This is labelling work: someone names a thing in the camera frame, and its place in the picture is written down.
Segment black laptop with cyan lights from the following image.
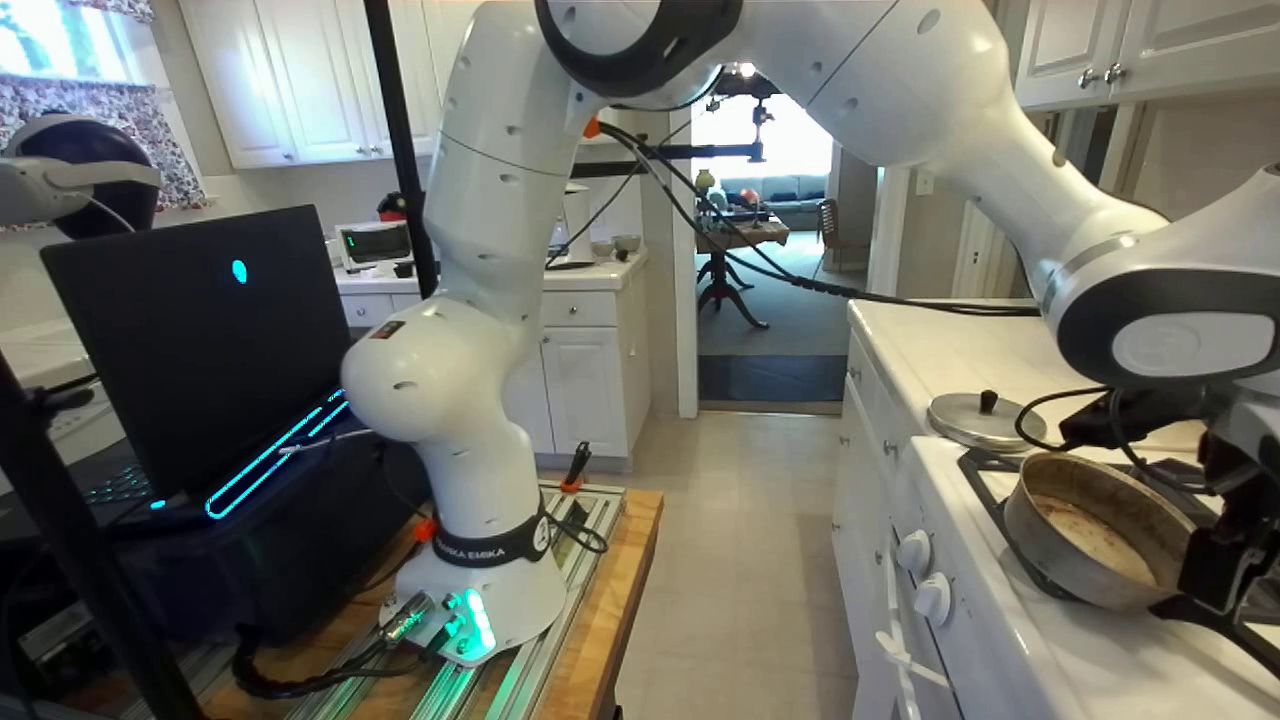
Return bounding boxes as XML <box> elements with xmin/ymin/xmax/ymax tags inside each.
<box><xmin>38</xmin><ymin>199</ymin><xmax>433</xmax><ymax>531</ymax></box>

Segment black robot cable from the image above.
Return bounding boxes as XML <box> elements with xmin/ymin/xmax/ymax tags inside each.
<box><xmin>586</xmin><ymin>116</ymin><xmax>1136</xmax><ymax>456</ymax></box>

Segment white oven door handle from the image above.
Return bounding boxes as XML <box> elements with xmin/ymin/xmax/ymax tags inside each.
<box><xmin>873</xmin><ymin>623</ymin><xmax>942</xmax><ymax>720</ymax></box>

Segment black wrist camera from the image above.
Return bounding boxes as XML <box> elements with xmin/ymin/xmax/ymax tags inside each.
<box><xmin>1056</xmin><ymin>385</ymin><xmax>1203</xmax><ymax>451</ymax></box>

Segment aluminium base plate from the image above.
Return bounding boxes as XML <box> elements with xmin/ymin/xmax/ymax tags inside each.
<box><xmin>312</xmin><ymin>481</ymin><xmax>631</xmax><ymax>720</ymax></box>

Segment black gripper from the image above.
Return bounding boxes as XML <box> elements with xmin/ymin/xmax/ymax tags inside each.
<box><xmin>1176</xmin><ymin>456</ymin><xmax>1280</xmax><ymax>633</ymax></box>

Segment grey sofa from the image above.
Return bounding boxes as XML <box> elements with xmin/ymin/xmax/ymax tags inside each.
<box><xmin>716</xmin><ymin>173</ymin><xmax>831</xmax><ymax>235</ymax></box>

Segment black vertical stand pole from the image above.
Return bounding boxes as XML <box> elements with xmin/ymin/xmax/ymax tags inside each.
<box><xmin>359</xmin><ymin>0</ymin><xmax>444</xmax><ymax>301</ymax></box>

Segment white upper kitchen cabinets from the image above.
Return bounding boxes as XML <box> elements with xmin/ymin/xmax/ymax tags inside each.
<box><xmin>178</xmin><ymin>0</ymin><xmax>465</xmax><ymax>173</ymax></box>

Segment black tripod pole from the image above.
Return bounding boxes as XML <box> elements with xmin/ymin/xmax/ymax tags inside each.
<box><xmin>0</xmin><ymin>354</ymin><xmax>212</xmax><ymax>720</ymax></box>

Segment white gas stove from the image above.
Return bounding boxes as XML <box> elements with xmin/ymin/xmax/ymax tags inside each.
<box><xmin>851</xmin><ymin>431</ymin><xmax>1280</xmax><ymax>720</ymax></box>

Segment small black countertop device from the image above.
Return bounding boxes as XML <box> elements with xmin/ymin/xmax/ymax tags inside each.
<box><xmin>331</xmin><ymin>218</ymin><xmax>417</xmax><ymax>273</ymax></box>

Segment wooden table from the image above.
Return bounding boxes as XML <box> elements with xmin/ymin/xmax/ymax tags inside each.
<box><xmin>195</xmin><ymin>481</ymin><xmax>668</xmax><ymax>720</ymax></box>

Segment dark round head stand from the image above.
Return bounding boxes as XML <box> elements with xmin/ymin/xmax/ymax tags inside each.
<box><xmin>6</xmin><ymin>116</ymin><xmax>166</xmax><ymax>244</ymax></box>

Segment white stove knob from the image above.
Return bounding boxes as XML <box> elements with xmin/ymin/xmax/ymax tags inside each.
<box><xmin>912</xmin><ymin>572</ymin><xmax>960</xmax><ymax>633</ymax></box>
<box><xmin>893</xmin><ymin>525</ymin><xmax>937</xmax><ymax>582</ymax></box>

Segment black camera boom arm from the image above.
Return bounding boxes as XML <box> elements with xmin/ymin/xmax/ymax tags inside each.
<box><xmin>571</xmin><ymin>63</ymin><xmax>782</xmax><ymax>187</ymax></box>

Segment black cast iron stove grate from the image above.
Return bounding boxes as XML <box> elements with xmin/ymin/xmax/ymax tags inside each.
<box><xmin>958</xmin><ymin>446</ymin><xmax>1280</xmax><ymax>633</ymax></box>

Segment small dark side table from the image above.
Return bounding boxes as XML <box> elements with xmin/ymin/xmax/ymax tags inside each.
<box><xmin>694</xmin><ymin>213</ymin><xmax>791</xmax><ymax>338</ymax></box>

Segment silver lid with black knob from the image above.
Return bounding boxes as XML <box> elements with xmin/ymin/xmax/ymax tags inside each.
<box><xmin>925</xmin><ymin>385</ymin><xmax>1053</xmax><ymax>456</ymax></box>

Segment red handled tool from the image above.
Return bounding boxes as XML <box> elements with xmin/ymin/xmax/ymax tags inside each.
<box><xmin>558</xmin><ymin>438</ymin><xmax>595</xmax><ymax>500</ymax></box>

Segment white wall cabinet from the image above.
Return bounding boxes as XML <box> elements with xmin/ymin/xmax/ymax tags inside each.
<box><xmin>1012</xmin><ymin>0</ymin><xmax>1280</xmax><ymax>116</ymax></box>

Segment white VR headset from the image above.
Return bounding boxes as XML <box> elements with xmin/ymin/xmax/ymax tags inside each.
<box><xmin>0</xmin><ymin>153</ymin><xmax>166</xmax><ymax>234</ymax></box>

